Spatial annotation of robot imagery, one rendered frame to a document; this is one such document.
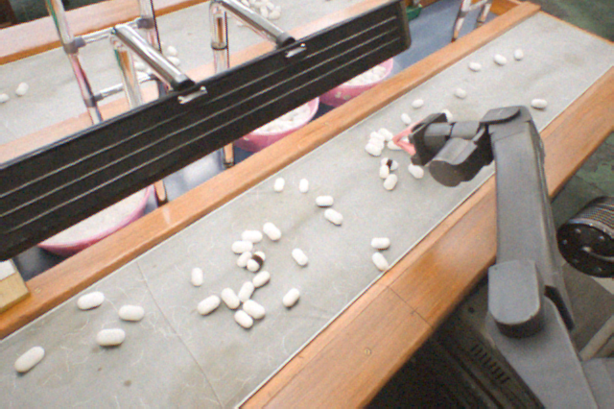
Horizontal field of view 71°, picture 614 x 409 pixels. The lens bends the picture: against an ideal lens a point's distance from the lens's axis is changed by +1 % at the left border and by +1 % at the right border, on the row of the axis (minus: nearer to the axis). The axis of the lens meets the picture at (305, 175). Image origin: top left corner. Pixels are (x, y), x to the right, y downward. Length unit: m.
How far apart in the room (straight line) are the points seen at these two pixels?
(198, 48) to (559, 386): 1.11
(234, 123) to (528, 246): 0.34
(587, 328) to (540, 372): 0.88
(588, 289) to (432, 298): 0.63
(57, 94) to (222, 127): 0.71
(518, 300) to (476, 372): 0.81
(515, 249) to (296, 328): 0.37
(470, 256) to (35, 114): 0.95
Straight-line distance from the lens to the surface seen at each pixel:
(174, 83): 0.50
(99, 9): 1.42
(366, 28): 0.66
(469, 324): 1.12
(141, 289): 0.77
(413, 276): 0.77
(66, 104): 1.13
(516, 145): 0.65
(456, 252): 0.83
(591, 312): 1.29
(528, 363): 0.39
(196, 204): 0.82
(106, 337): 0.73
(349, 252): 0.80
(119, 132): 0.47
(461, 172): 0.70
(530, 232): 0.51
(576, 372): 0.38
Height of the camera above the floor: 1.41
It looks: 48 degrees down
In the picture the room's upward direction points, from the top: 7 degrees clockwise
